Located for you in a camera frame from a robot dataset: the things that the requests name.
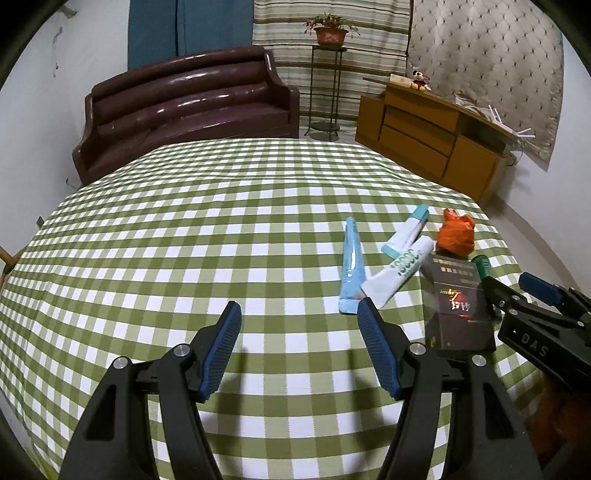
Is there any green checked tablecloth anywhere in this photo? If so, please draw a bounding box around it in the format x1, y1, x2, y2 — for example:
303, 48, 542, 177
0, 138, 578, 480

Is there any light blue tube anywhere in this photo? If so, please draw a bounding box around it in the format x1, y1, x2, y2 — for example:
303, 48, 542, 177
338, 217, 365, 315

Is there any beige diamond pattern curtain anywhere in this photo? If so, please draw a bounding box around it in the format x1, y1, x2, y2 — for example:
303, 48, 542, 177
406, 0, 565, 171

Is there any striped curtain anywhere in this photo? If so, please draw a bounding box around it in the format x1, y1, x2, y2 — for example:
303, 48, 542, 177
252, 0, 413, 130

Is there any dark cardboard box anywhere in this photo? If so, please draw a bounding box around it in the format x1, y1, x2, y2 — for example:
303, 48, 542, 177
421, 253, 497, 354

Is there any potted plant in orange pot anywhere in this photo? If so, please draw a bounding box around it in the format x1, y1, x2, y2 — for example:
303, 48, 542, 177
302, 13, 361, 47

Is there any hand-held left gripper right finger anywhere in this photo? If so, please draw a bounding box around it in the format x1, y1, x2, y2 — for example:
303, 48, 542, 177
357, 296, 546, 480

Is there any blue curtain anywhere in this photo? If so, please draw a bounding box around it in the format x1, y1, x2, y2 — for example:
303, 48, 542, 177
127, 0, 256, 70

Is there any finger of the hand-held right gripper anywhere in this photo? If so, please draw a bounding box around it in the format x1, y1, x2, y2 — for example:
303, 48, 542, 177
518, 272, 591, 324
482, 274, 568, 320

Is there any white router with antennas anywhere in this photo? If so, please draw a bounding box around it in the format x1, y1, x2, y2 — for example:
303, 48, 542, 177
487, 105, 536, 139

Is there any clear plastic bag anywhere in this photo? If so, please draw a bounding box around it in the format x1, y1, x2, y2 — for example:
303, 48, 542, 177
455, 92, 490, 114

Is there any wooden cabinet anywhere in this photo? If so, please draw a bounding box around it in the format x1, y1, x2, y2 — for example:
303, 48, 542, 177
355, 76, 522, 206

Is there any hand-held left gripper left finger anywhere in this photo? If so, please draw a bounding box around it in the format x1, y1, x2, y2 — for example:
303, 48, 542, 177
58, 300, 243, 480

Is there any green cylinder object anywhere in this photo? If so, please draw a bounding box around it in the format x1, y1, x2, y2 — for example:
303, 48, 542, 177
471, 255, 494, 282

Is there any orange plastic bag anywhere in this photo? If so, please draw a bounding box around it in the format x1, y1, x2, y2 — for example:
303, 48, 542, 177
436, 209, 476, 256

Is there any white tube with green print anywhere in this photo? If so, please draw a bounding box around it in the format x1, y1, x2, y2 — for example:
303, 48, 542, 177
360, 235, 435, 309

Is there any black metal plant stand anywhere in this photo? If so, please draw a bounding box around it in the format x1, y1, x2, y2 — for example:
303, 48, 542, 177
305, 45, 347, 141

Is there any person's right forearm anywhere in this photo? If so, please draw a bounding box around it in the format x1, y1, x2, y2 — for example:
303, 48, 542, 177
540, 374, 591, 467

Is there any dark brown leather sofa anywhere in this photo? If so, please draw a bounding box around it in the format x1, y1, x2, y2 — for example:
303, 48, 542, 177
71, 47, 301, 188

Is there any wooden stick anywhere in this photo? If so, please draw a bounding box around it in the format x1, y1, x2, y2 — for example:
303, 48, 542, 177
0, 246, 18, 289

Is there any white tube with blue ends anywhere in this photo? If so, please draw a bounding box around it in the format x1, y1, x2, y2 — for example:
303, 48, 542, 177
381, 204, 431, 259

